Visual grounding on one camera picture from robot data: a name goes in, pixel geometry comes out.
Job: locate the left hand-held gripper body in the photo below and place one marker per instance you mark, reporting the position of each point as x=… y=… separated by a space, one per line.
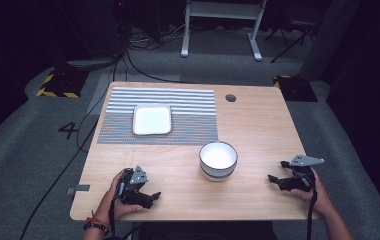
x=137 y=178

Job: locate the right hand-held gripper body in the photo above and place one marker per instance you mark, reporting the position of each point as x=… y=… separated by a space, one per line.
x=299 y=181

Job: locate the person's right hand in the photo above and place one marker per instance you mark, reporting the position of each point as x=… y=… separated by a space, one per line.
x=319 y=198

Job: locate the person's left hand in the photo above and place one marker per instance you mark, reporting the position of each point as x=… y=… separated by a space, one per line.
x=111 y=203

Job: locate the white bowl with dark rim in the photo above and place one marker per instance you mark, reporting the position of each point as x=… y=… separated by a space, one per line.
x=218 y=160

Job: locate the white square plate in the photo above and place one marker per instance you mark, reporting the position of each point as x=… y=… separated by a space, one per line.
x=152 y=120

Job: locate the grey tape strip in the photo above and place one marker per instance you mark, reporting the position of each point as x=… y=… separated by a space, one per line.
x=78 y=189

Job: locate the grey striped placemat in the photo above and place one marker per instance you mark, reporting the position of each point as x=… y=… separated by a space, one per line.
x=191 y=128

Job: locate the dark round table grommet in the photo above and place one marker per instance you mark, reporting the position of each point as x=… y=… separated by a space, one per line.
x=230 y=98

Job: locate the grey flat stand foot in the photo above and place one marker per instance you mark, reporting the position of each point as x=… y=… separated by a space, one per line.
x=91 y=63

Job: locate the black tripod stand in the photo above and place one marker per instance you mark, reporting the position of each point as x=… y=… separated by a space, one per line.
x=293 y=40

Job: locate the grey curtain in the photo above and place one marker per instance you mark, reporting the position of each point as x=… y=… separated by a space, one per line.
x=331 y=36

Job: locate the black yellow striped base plate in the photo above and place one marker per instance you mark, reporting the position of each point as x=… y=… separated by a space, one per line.
x=296 y=88
x=61 y=85

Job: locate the white metal table frame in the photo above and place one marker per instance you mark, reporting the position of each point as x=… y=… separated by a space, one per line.
x=224 y=10

